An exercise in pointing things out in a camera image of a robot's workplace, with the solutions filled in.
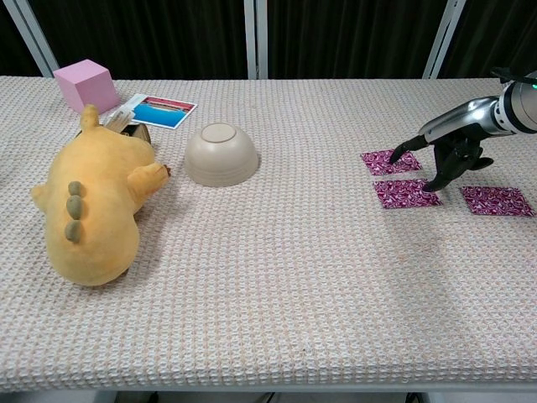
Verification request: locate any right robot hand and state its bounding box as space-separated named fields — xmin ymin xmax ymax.
xmin=387 ymin=96 xmax=503 ymax=193

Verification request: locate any pink patterned card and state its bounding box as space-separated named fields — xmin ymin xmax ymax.
xmin=459 ymin=185 xmax=537 ymax=218
xmin=360 ymin=149 xmax=423 ymax=176
xmin=373 ymin=178 xmax=443 ymax=210

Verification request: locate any yellow plush dinosaur toy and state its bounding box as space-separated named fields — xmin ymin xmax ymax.
xmin=30 ymin=103 xmax=172 ymax=289

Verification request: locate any black pleated curtain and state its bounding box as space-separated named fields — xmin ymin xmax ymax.
xmin=0 ymin=0 xmax=43 ymax=77
xmin=24 ymin=0 xmax=248 ymax=80
xmin=438 ymin=0 xmax=537 ymax=79
xmin=267 ymin=0 xmax=450 ymax=80

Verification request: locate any beige upturned bowl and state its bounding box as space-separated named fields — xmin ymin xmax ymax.
xmin=183 ymin=122 xmax=260 ymax=189

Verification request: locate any beige woven table cloth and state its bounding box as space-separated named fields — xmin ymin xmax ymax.
xmin=0 ymin=75 xmax=537 ymax=394

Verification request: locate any blue photo postcard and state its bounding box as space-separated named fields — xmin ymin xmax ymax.
xmin=117 ymin=92 xmax=198 ymax=130

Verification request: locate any pink cube block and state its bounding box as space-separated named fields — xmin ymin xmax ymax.
xmin=53 ymin=59 xmax=121 ymax=114

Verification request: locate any aluminium frame post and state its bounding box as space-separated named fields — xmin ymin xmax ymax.
xmin=8 ymin=0 xmax=60 ymax=78
xmin=244 ymin=0 xmax=269 ymax=80
xmin=422 ymin=0 xmax=471 ymax=79

